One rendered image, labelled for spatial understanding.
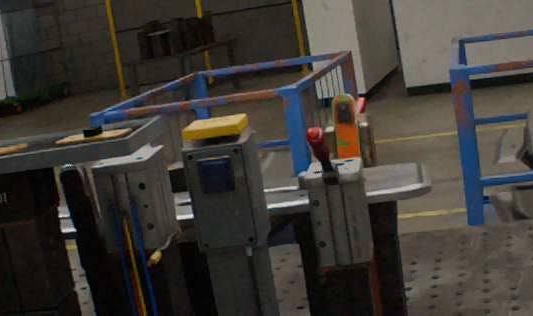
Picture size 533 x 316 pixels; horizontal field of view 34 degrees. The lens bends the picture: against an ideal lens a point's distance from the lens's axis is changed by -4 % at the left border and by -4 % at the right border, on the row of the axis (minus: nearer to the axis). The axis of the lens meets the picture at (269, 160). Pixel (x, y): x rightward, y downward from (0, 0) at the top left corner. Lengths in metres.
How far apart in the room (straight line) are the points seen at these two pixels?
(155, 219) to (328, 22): 8.05
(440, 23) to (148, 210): 8.01
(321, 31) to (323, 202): 8.08
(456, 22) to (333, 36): 1.26
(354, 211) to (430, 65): 8.01
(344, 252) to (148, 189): 0.25
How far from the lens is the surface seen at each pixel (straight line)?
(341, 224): 1.09
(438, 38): 9.05
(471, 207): 3.04
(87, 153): 0.92
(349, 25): 9.08
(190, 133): 0.93
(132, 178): 1.12
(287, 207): 1.21
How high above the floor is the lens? 1.29
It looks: 11 degrees down
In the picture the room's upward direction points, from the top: 9 degrees counter-clockwise
